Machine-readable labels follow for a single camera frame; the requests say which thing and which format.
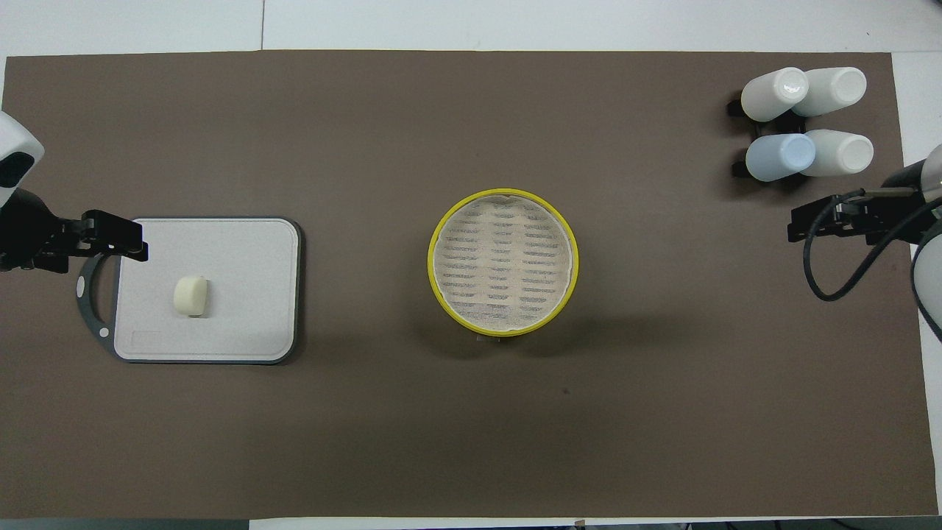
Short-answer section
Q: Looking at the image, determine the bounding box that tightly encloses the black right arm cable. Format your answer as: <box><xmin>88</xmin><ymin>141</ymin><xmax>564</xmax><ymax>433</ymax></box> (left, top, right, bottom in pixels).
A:
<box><xmin>803</xmin><ymin>188</ymin><xmax>942</xmax><ymax>302</ymax></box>

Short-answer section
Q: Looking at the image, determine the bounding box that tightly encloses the yellow rimmed bamboo steamer tier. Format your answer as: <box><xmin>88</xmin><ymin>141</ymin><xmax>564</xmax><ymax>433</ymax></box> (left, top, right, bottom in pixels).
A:
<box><xmin>428</xmin><ymin>188</ymin><xmax>580</xmax><ymax>338</ymax></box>

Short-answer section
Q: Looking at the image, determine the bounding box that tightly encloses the black cup rack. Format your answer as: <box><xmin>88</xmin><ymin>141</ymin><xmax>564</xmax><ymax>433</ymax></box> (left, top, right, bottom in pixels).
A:
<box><xmin>726</xmin><ymin>92</ymin><xmax>818</xmax><ymax>180</ymax></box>

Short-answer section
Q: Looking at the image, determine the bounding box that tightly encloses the white steamed bun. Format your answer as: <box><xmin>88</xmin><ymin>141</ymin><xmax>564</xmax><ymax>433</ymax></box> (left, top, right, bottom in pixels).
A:
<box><xmin>174</xmin><ymin>275</ymin><xmax>211</xmax><ymax>318</ymax></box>

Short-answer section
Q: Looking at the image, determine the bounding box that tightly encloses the brown table mat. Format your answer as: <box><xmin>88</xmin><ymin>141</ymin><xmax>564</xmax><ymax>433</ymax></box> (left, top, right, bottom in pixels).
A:
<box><xmin>0</xmin><ymin>50</ymin><xmax>939</xmax><ymax>520</ymax></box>

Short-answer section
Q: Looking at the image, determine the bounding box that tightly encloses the light blue plastic cup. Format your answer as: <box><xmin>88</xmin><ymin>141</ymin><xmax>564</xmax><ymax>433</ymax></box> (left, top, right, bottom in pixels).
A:
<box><xmin>745</xmin><ymin>133</ymin><xmax>817</xmax><ymax>183</ymax></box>

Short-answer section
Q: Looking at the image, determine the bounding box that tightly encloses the white mesh steamer liner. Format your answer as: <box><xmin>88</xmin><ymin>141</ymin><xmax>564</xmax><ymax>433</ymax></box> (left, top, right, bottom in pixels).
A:
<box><xmin>433</xmin><ymin>195</ymin><xmax>575</xmax><ymax>330</ymax></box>

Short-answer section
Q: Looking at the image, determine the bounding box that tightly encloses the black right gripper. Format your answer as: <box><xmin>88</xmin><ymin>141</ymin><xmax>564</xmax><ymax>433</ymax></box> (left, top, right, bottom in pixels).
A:
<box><xmin>788</xmin><ymin>189</ymin><xmax>937</xmax><ymax>246</ymax></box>

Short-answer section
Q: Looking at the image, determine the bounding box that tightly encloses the white cutting board grey rim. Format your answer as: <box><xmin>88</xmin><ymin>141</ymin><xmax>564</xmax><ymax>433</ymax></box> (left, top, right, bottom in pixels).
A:
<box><xmin>76</xmin><ymin>216</ymin><xmax>304</xmax><ymax>366</ymax></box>

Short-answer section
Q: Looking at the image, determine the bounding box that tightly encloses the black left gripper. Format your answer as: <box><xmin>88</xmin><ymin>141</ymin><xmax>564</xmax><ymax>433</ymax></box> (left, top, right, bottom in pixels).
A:
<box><xmin>0</xmin><ymin>188</ymin><xmax>149</xmax><ymax>273</ymax></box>

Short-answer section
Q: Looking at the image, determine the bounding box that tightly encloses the white plastic cup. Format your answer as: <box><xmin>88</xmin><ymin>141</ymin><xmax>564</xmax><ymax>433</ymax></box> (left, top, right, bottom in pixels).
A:
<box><xmin>801</xmin><ymin>129</ymin><xmax>875</xmax><ymax>177</ymax></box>
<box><xmin>740</xmin><ymin>67</ymin><xmax>810</xmax><ymax>123</ymax></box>
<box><xmin>793</xmin><ymin>67</ymin><xmax>868</xmax><ymax>118</ymax></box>

